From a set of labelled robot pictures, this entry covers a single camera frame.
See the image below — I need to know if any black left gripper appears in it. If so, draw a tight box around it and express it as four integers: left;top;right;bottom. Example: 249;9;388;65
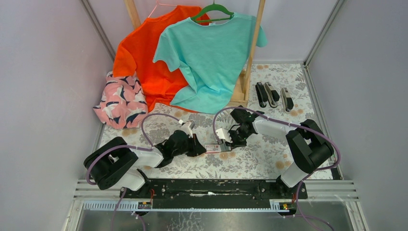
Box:
172;134;207;158

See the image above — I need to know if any red staple box sleeve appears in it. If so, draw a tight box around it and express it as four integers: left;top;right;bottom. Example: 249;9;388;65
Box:
205;144;221;154

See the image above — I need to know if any beige and black stapler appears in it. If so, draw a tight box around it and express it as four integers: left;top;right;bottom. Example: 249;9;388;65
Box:
264;82;280;108

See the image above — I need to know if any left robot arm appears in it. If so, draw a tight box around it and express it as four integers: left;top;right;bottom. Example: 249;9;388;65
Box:
83;130;206;198

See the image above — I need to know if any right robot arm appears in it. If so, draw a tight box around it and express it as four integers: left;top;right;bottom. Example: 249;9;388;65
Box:
225;107;334;198

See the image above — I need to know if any wooden rack base tray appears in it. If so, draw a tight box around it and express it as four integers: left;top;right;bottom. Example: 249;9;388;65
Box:
227;70;251;106

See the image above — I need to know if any orange t-shirt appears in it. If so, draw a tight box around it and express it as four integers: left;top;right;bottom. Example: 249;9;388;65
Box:
113;5;202;111

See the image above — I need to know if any teal t-shirt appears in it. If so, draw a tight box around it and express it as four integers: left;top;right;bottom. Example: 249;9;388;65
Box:
153;13;256;114

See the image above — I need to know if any pink bird-pattern cloth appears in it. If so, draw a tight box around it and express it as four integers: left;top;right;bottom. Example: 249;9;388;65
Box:
93;71;148;129

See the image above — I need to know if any green clothes hanger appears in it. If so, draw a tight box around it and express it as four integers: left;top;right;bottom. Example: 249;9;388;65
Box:
191;1;234;24

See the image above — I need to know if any pink clothes hanger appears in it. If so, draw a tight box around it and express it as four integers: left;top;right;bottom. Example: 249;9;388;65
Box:
148;0;177;18

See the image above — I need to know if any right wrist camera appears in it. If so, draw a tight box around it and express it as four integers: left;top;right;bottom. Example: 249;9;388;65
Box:
216;128;232;144

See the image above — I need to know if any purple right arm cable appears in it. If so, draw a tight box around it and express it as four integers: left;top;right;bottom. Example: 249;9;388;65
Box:
212;106;342;230

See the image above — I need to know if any wooden rack right post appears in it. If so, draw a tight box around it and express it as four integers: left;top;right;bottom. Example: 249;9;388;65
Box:
242;0;266;94

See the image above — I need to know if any wooden rack post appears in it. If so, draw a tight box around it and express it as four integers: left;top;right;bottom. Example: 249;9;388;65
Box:
124;0;141;29
242;0;266;94

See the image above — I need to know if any wooden rack left post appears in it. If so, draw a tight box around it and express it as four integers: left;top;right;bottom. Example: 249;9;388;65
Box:
124;0;141;29

